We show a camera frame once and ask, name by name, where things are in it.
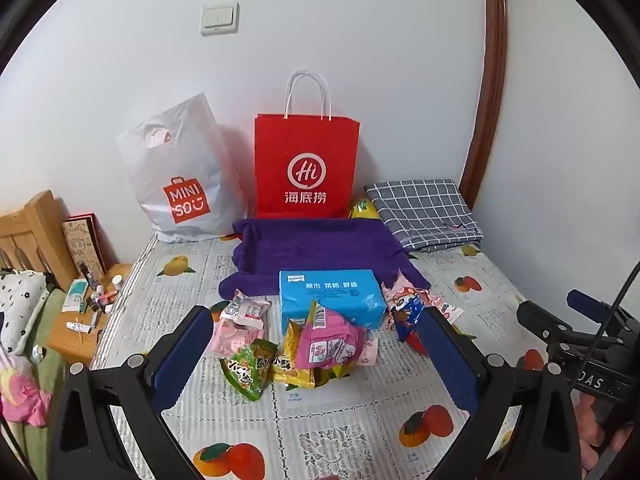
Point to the wooden headboard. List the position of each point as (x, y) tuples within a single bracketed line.
[(30, 232)]

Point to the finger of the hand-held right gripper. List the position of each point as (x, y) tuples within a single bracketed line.
[(587, 305), (537, 320)]

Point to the green snack packet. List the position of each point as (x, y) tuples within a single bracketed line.
[(247, 367)]

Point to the magenta snack packet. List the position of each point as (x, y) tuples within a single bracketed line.
[(332, 340)]

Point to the brown wooden door frame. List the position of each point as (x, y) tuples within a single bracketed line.
[(487, 85)]

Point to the yellow snack bag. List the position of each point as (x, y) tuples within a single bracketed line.
[(364, 210)]

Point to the yellow snack packet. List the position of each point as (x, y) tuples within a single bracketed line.
[(290, 365)]

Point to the pale pink snack packet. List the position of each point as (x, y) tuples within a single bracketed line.
[(230, 337)]

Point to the blue red snack packet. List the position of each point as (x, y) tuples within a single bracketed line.
[(407, 317)]

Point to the blue tissue pack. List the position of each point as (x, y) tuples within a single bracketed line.
[(330, 295)]

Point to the wooden bedside table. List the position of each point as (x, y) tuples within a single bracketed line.
[(75, 345)]

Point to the person's right hand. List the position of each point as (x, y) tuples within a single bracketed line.
[(590, 425)]

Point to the pink cloth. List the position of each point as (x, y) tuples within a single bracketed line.
[(22, 395)]

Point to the red paper shopping bag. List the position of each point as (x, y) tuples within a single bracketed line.
[(305, 160)]

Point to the white ointment tube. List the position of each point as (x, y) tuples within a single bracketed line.
[(77, 326)]

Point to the purple towel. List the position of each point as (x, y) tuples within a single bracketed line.
[(310, 245)]

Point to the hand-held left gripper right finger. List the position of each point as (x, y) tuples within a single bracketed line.
[(450, 360)]

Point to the green blanket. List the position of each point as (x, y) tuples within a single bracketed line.
[(50, 385)]

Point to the white dotted pillow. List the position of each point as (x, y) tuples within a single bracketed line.
[(20, 305)]

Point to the white plastic shopping bag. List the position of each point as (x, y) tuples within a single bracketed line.
[(170, 165)]

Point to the fruit printed tablecloth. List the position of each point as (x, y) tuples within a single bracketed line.
[(340, 430)]

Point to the pink reindeer snack packet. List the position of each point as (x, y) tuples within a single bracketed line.
[(369, 351)]

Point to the grey checked folded cloth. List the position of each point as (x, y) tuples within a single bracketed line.
[(425, 212)]

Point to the teal cosmetic box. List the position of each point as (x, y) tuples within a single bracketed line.
[(75, 296)]

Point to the pink red snack packet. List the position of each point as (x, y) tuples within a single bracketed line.
[(445, 307)]

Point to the brown patterned book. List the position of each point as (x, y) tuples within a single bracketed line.
[(82, 247)]

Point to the small white bottle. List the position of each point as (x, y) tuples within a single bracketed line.
[(116, 281)]

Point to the white light switch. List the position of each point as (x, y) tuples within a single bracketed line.
[(220, 19)]

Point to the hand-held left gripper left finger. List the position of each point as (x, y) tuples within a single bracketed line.
[(180, 360)]

